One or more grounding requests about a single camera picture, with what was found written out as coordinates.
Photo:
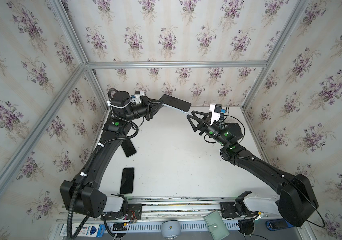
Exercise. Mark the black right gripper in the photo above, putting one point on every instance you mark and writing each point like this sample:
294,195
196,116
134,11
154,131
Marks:
202,125

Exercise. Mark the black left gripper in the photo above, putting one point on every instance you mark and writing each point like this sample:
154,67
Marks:
150,108

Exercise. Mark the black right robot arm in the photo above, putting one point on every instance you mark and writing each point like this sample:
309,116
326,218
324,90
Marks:
297,201

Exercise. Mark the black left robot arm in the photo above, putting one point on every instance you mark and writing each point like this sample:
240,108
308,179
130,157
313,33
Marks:
81,196

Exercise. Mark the black phone under left arm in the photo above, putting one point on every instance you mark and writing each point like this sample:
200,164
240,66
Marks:
128,148

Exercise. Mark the black phone front left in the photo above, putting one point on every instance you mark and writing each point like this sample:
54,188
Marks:
127,181

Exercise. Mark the black desk calculator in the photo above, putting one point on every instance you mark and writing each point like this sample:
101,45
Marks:
221,121

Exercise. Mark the green wallet pouch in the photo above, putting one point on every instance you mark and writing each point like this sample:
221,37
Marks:
216,226

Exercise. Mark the grey round device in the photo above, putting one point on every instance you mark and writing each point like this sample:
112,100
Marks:
170,229

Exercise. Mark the black round puck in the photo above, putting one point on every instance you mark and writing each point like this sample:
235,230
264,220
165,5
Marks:
246,228

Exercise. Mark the blue handheld device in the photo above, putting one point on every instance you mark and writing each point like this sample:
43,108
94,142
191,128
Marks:
275,225

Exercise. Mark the blue white box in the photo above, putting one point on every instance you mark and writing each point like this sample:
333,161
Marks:
88,230

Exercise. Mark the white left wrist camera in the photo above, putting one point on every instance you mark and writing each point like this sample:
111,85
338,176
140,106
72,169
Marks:
136,98

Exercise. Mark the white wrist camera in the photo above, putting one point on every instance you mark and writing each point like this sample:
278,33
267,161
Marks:
216,111
136,98

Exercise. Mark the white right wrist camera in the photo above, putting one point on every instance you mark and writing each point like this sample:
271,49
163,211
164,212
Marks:
216,111

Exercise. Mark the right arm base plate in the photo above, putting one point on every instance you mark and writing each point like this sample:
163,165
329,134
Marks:
232,210

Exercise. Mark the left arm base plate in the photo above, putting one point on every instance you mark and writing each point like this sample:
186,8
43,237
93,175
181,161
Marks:
131,212

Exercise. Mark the white perforated cable tray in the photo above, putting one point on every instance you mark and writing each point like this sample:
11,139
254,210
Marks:
155,227

